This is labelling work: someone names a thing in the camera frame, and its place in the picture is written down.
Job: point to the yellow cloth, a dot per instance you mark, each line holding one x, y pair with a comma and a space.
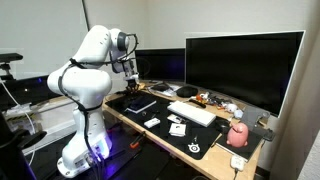
142, 86

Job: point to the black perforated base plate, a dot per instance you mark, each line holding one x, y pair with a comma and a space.
140, 163

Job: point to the small white box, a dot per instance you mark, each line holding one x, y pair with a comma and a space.
152, 122

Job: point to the wide black computer monitor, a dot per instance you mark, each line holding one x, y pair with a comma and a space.
240, 66

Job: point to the black notebook white pages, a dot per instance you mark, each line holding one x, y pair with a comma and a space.
141, 104

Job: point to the white power adapter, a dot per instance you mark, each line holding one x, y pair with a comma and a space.
237, 163

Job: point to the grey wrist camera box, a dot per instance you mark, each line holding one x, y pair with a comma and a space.
132, 77

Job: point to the black pen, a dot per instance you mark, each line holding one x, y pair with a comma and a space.
152, 114

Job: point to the black tablet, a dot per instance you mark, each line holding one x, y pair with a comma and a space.
245, 151

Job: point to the small orange toy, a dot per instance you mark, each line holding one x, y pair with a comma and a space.
199, 98

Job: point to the black tripod mount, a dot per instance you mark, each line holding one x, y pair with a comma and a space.
13, 150

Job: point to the black cabinet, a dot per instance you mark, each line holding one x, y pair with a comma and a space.
23, 91

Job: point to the small white round figure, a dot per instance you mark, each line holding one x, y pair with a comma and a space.
232, 107
238, 113

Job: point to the white keyboard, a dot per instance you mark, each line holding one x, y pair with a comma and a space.
191, 113

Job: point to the black round pouch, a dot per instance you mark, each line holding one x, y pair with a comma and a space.
187, 91

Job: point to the small white flat packet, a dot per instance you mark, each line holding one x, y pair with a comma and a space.
174, 118

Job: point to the pink pig toy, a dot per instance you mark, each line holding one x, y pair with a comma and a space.
237, 135

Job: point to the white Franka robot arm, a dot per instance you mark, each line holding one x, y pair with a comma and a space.
86, 86

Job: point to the white papers pile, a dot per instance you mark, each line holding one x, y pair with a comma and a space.
168, 90

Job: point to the small black device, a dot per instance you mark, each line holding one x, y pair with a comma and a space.
268, 134

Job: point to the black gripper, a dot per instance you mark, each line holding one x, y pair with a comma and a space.
132, 83

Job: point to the black remote stick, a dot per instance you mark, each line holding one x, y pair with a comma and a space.
197, 103

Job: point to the white square card box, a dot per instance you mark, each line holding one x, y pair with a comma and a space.
177, 129

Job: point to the small cluttered trinkets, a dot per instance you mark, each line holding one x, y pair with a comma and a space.
216, 101

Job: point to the black computer mouse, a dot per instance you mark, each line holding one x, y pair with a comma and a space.
222, 126

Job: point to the black camera on stand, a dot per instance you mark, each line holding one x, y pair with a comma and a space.
9, 58

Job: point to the black desk mat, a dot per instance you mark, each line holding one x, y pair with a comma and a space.
166, 131

